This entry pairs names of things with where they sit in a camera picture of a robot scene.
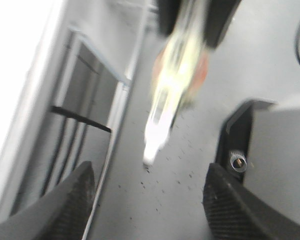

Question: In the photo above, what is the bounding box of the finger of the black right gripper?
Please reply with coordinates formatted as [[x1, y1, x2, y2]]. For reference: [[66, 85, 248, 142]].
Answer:
[[157, 0, 182, 35], [204, 0, 241, 49]]

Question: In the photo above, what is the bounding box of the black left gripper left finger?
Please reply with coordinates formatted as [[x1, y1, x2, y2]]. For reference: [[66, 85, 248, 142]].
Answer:
[[0, 161, 95, 240]]

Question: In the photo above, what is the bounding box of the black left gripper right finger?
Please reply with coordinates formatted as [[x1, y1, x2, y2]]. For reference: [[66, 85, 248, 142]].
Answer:
[[203, 163, 288, 240]]

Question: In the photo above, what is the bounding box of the white black whiteboard marker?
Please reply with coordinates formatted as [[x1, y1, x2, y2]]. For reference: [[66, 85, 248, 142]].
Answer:
[[143, 0, 205, 167]]

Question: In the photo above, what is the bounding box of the grey fabric with black straps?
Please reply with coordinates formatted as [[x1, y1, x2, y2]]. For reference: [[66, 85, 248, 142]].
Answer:
[[12, 39, 117, 214]]

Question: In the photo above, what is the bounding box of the white whiteboard with aluminium frame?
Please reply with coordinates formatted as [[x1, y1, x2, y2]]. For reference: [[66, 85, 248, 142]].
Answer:
[[0, 0, 69, 223]]

